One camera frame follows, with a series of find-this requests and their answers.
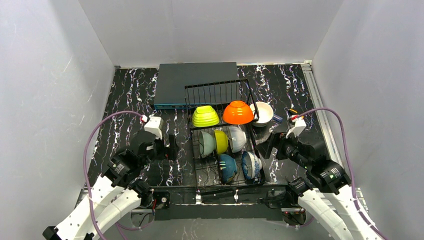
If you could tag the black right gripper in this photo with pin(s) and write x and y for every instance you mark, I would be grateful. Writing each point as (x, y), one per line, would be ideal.
(280, 149)

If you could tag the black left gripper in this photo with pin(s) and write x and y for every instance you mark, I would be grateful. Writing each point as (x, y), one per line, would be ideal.
(164, 150)

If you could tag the blue patterned bowl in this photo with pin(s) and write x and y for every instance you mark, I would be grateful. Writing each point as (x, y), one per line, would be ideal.
(251, 165)

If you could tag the dark striped white bowl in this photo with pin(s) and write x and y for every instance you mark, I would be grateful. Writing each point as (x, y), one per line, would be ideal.
(237, 138)

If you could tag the pale green bowl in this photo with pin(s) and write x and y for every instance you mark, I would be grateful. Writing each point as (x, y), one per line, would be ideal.
(207, 144)

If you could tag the dark blue beige bowl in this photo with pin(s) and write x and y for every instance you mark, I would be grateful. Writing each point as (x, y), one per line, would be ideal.
(228, 168)

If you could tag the yellow green bowl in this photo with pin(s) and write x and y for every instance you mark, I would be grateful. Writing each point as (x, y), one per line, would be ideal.
(221, 140)

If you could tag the orange white bowl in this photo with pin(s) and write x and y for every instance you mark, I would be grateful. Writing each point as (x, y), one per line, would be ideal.
(237, 113)

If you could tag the green white bowl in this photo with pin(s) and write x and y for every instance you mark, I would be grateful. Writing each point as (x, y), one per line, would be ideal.
(205, 116)

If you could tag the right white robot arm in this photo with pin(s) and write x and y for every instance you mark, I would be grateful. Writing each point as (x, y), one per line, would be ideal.
(327, 192)

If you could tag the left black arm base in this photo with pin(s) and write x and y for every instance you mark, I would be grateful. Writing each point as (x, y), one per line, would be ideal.
(149, 200)

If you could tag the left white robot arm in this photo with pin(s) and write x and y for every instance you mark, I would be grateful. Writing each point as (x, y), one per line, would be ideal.
(117, 191)

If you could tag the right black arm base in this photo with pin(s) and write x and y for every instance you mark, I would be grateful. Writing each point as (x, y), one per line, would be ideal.
(285, 202)

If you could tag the blue red screwdriver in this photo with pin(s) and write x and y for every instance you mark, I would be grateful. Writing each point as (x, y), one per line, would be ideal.
(277, 118)

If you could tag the cream white bowl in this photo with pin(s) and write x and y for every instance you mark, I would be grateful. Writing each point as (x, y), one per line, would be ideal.
(265, 113)

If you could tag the dark grey flat box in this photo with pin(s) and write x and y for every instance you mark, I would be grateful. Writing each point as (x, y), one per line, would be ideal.
(173, 77)

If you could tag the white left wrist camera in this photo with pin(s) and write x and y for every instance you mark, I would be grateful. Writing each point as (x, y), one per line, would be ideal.
(153, 125)

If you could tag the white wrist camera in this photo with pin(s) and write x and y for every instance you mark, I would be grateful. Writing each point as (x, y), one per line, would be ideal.
(297, 126)
(153, 125)

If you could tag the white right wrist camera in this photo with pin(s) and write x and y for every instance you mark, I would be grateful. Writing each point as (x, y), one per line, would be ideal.
(297, 126)

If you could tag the yellow black T-handle hex key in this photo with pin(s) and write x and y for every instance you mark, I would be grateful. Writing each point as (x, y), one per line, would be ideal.
(293, 112)

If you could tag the black wire dish rack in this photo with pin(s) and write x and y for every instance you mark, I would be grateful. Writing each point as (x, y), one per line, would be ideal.
(206, 170)

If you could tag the aluminium table edge rail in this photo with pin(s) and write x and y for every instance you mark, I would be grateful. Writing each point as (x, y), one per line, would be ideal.
(332, 147)

